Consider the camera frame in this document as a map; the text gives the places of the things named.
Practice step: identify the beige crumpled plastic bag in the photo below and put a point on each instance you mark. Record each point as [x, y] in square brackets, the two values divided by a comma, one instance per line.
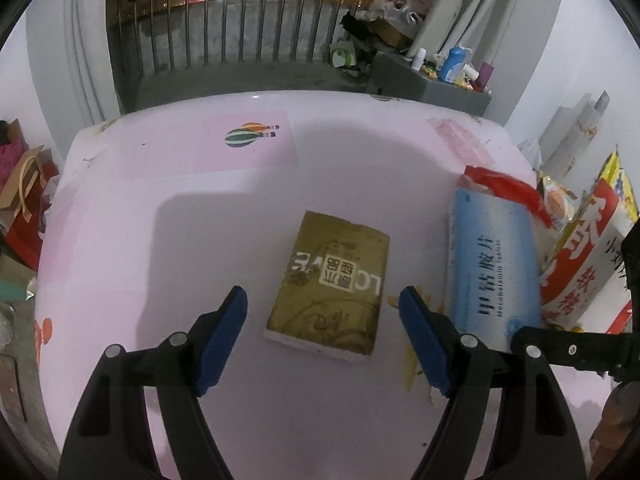
[400, 5]

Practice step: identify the brown paper bag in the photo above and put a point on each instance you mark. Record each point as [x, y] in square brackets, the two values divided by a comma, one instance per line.
[20, 180]

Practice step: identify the orange yellow snack packet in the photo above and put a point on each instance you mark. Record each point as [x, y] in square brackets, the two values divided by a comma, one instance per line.
[557, 202]

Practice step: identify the small white bottle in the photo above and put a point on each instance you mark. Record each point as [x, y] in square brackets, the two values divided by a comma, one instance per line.
[420, 60]

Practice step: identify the grey curtain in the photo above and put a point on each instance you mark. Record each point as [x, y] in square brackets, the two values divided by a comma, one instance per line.
[475, 5]
[75, 45]

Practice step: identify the metal balcony railing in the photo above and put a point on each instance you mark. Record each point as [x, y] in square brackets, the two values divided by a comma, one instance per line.
[240, 25]

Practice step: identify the blue and white medicine box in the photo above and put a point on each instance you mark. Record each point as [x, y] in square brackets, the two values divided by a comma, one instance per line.
[492, 260]

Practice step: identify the cardboard box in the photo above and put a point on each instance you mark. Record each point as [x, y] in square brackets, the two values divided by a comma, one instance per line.
[392, 32]

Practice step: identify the red plastic bag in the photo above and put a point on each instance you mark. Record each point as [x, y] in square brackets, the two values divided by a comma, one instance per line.
[505, 182]

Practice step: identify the red and white gift bag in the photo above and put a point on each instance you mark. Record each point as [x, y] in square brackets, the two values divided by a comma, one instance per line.
[590, 260]

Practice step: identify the person's right forearm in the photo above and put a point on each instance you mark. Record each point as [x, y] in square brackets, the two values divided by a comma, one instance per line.
[617, 425]

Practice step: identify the red paper bag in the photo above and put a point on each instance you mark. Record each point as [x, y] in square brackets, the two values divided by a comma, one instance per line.
[30, 230]

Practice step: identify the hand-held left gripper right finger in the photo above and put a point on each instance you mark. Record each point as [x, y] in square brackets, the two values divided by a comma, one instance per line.
[425, 345]

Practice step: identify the blue detergent bottle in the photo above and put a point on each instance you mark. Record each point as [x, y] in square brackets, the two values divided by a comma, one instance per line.
[455, 65]

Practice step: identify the white mug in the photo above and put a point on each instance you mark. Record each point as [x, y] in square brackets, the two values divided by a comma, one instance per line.
[470, 74]

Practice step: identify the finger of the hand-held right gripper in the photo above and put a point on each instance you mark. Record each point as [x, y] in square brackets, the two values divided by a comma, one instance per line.
[570, 350]

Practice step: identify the green and white bag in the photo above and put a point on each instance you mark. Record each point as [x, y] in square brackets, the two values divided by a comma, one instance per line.
[342, 55]

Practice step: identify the large floral wallpaper roll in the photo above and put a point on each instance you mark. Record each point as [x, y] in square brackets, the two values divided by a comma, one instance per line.
[567, 140]

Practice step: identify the gold box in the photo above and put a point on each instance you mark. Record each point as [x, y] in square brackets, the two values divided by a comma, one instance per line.
[330, 285]

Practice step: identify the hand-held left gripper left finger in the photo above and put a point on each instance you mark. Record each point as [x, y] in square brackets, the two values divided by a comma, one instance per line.
[222, 340]

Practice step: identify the purple cup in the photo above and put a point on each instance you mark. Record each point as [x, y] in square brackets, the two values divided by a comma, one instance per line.
[486, 76]

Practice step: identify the grey cabinet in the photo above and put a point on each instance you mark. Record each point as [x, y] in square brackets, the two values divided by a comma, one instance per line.
[425, 87]

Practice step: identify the thin wallpaper roll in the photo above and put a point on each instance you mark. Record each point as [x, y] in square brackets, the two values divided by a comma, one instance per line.
[600, 107]

